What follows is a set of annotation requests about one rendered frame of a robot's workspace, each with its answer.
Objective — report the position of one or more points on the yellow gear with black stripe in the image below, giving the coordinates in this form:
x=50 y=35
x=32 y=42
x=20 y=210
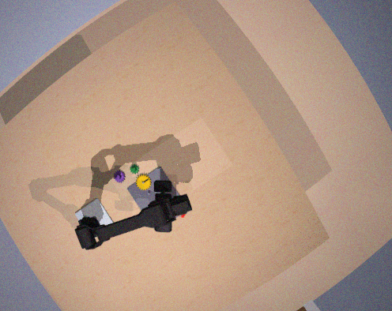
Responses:
x=145 y=179

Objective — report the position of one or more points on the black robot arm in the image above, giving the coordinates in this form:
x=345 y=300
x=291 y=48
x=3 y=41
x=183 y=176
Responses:
x=158 y=213

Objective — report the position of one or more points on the green gear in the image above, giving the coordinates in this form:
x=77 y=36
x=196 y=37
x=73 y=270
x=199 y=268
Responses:
x=134 y=169

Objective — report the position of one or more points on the purple gear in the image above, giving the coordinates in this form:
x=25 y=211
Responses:
x=119 y=176

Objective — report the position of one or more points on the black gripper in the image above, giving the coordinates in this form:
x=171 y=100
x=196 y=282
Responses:
x=163 y=186

